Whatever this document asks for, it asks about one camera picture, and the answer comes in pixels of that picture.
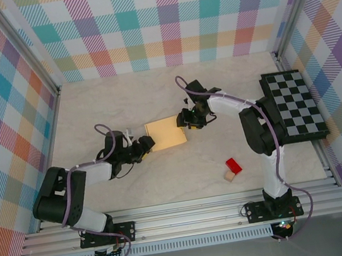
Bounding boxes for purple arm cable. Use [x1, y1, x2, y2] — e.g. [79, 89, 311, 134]
[49, 120, 145, 256]
[175, 59, 319, 253]

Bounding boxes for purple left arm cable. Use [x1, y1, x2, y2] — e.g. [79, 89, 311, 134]
[49, 120, 145, 256]

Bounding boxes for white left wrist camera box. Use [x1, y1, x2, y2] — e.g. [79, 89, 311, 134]
[123, 127, 138, 148]

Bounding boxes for grey slotted cable duct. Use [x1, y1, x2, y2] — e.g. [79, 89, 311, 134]
[51, 224, 275, 256]

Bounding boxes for red wooden block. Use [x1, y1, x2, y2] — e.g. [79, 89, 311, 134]
[225, 156, 244, 177]

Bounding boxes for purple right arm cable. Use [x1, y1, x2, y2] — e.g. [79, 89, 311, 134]
[175, 59, 319, 253]

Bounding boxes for circuit board with black connector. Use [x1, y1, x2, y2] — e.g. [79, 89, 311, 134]
[94, 244, 128, 256]

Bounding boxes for circuit board with lit LEDs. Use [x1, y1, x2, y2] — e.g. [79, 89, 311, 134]
[271, 218, 297, 235]

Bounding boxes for aluminium corner post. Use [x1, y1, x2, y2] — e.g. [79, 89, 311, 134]
[0, 0, 61, 103]
[264, 0, 338, 60]

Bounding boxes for orange paper box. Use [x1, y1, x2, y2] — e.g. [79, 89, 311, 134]
[143, 115, 190, 153]

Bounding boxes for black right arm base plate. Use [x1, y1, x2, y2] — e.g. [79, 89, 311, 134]
[244, 194, 305, 225]

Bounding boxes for black and grey checkerboard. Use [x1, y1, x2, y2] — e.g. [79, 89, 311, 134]
[258, 65, 333, 149]

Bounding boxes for aluminium rail frame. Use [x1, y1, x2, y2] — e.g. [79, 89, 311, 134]
[15, 178, 342, 256]

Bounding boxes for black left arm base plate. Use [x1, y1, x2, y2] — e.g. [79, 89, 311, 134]
[78, 220, 138, 249]

